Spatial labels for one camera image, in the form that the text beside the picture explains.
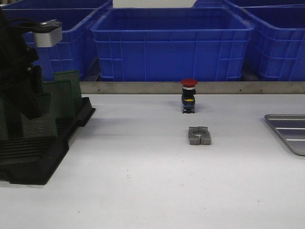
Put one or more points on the blue plastic crate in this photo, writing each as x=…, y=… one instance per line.
x=276, y=49
x=76, y=50
x=155, y=45

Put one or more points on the silver metal tray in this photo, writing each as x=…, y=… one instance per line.
x=291, y=130

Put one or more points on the green board at left edge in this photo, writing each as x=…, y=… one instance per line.
x=3, y=122

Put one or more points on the right blue plastic crate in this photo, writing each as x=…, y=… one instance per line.
x=276, y=49

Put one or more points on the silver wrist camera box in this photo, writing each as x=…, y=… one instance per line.
x=47, y=34

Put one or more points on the far left blue crate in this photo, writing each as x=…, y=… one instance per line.
x=57, y=4

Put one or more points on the left blue plastic crate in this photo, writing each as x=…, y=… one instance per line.
x=76, y=50

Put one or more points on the white panel behind crates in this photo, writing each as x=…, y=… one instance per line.
x=153, y=3

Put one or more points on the far right blue crate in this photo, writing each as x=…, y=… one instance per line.
x=246, y=3

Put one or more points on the black slotted board rack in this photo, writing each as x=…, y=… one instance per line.
x=34, y=160

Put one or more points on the green perforated circuit board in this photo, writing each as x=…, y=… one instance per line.
x=73, y=78
x=62, y=102
x=43, y=126

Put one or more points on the centre blue plastic crate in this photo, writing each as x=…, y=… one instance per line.
x=155, y=45

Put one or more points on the grey split clamp block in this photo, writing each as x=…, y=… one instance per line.
x=199, y=135

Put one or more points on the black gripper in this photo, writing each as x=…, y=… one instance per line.
x=16, y=67

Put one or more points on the red emergency stop button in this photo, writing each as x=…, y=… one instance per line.
x=188, y=96

